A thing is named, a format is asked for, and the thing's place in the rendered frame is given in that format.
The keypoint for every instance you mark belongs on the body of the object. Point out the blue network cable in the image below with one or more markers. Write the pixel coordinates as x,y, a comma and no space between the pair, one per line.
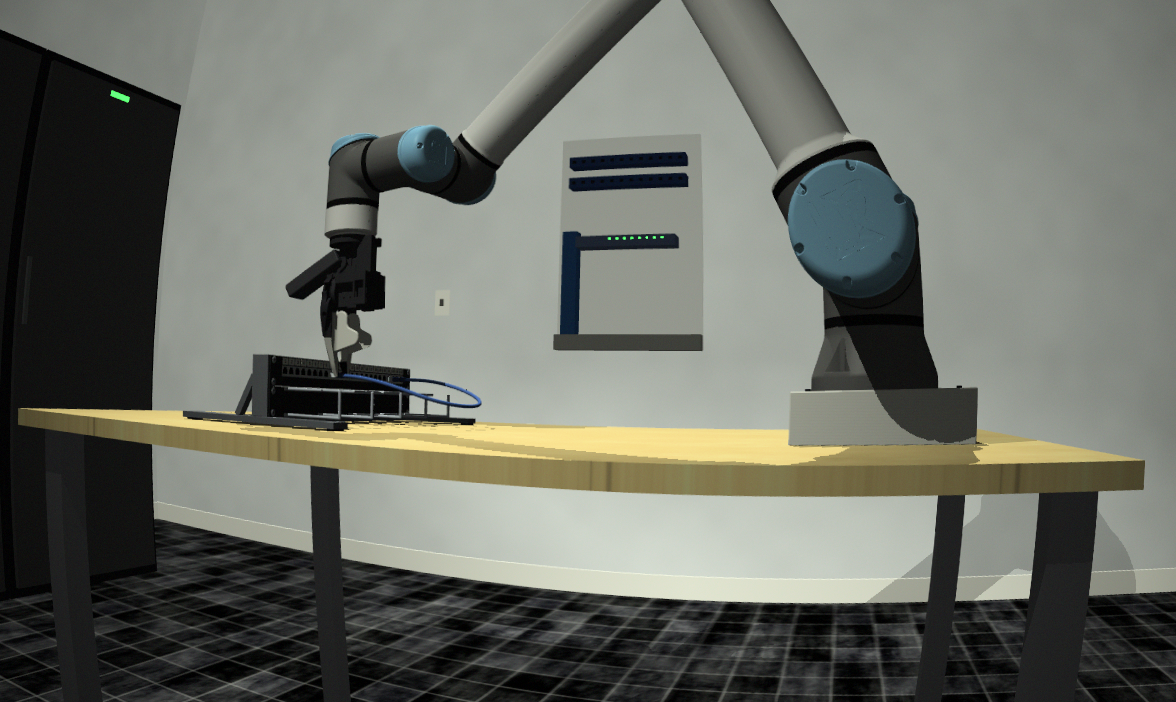
420,395

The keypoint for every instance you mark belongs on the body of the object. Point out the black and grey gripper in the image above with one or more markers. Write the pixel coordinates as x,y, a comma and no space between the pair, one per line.
365,287

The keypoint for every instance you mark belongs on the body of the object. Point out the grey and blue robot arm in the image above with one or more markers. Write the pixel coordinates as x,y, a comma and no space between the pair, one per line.
850,226

